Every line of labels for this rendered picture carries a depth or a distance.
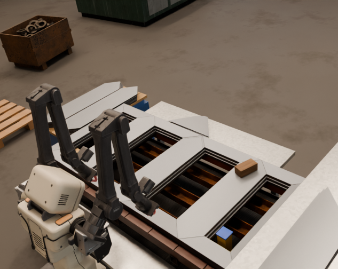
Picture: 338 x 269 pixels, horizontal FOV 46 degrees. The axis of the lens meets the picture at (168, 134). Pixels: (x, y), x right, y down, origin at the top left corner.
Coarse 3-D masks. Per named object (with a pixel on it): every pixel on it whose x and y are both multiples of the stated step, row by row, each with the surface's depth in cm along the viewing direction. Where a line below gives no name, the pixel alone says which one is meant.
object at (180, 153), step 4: (172, 148) 253; (176, 148) 253; (168, 152) 251; (172, 152) 250; (176, 152) 250; (180, 152) 249; (184, 152) 249; (176, 156) 246; (180, 156) 246; (184, 156) 245; (188, 156) 245; (192, 156) 244; (184, 160) 242
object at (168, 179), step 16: (160, 128) 275; (80, 144) 276; (192, 160) 244; (224, 160) 243; (176, 176) 236; (256, 192) 219; (128, 208) 216; (240, 208) 210; (224, 224) 202; (176, 240) 195
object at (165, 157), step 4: (164, 152) 251; (160, 156) 248; (164, 156) 247; (168, 156) 247; (172, 156) 247; (160, 160) 245; (164, 160) 244; (168, 160) 244; (172, 160) 244; (176, 160) 243; (180, 160) 243; (168, 164) 241; (172, 164) 240; (176, 164) 240; (180, 164) 239; (176, 168) 237
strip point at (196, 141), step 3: (189, 138) 260; (192, 138) 260; (195, 138) 260; (198, 138) 259; (189, 141) 257; (192, 141) 257; (195, 141) 257; (198, 141) 256; (201, 141) 256; (195, 144) 254; (198, 144) 254; (201, 144) 254; (201, 147) 251
